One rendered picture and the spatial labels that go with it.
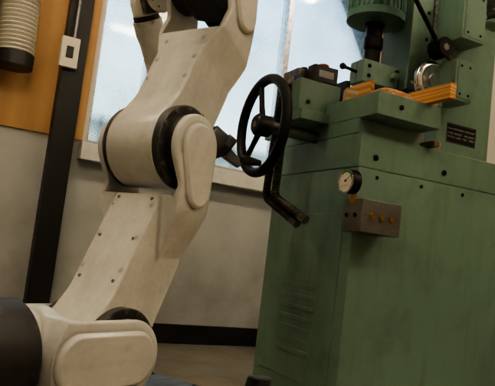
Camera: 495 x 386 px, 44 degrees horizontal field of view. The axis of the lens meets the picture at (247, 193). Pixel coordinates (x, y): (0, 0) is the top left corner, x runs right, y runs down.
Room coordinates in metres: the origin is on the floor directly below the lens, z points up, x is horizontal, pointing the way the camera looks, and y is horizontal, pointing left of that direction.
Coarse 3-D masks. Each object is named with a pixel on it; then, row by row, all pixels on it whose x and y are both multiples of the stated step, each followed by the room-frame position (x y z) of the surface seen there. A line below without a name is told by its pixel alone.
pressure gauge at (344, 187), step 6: (348, 168) 1.48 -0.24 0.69; (342, 174) 1.50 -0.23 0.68; (348, 174) 1.48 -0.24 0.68; (354, 174) 1.46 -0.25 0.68; (360, 174) 1.47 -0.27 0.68; (342, 180) 1.50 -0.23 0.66; (348, 180) 1.48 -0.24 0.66; (354, 180) 1.46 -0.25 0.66; (360, 180) 1.47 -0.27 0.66; (342, 186) 1.50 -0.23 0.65; (348, 186) 1.47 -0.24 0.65; (354, 186) 1.46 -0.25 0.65; (360, 186) 1.47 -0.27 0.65; (342, 192) 1.49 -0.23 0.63; (348, 192) 1.48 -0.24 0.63; (354, 192) 1.48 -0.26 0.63; (354, 198) 1.49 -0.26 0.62
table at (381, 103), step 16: (368, 96) 1.54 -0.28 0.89; (384, 96) 1.51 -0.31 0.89; (400, 96) 1.53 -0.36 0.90; (304, 112) 1.65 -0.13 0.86; (320, 112) 1.68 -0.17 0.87; (336, 112) 1.66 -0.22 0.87; (352, 112) 1.59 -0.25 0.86; (368, 112) 1.53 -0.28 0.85; (384, 112) 1.51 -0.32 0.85; (400, 112) 1.53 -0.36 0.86; (416, 112) 1.55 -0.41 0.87; (432, 112) 1.58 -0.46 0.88; (304, 128) 1.78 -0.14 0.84; (416, 128) 1.61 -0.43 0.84; (432, 128) 1.59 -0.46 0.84
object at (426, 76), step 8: (424, 64) 1.73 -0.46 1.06; (432, 64) 1.74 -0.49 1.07; (416, 72) 1.73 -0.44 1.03; (424, 72) 1.73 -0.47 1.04; (432, 72) 1.75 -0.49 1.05; (416, 80) 1.73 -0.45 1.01; (424, 80) 1.74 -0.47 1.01; (432, 80) 1.75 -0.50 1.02; (416, 88) 1.74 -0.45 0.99; (424, 88) 1.73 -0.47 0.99
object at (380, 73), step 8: (352, 64) 1.82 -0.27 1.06; (360, 64) 1.78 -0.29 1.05; (368, 64) 1.77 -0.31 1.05; (376, 64) 1.78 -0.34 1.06; (384, 64) 1.80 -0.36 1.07; (352, 72) 1.81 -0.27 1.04; (360, 72) 1.78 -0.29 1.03; (368, 72) 1.77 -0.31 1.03; (376, 72) 1.79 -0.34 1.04; (384, 72) 1.80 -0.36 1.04; (392, 72) 1.81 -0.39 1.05; (352, 80) 1.81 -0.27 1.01; (360, 80) 1.77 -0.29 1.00; (368, 80) 1.77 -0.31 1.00; (376, 80) 1.79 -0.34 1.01; (384, 80) 1.80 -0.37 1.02; (392, 80) 1.81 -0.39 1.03; (376, 88) 1.83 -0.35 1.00; (392, 88) 1.81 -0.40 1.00
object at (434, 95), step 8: (432, 88) 1.55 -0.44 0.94; (440, 88) 1.53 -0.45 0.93; (448, 88) 1.50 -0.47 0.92; (456, 88) 1.50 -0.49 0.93; (416, 96) 1.61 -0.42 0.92; (424, 96) 1.58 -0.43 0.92; (432, 96) 1.55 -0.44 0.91; (440, 96) 1.52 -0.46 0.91; (448, 96) 1.50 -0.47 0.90; (432, 104) 1.57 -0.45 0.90
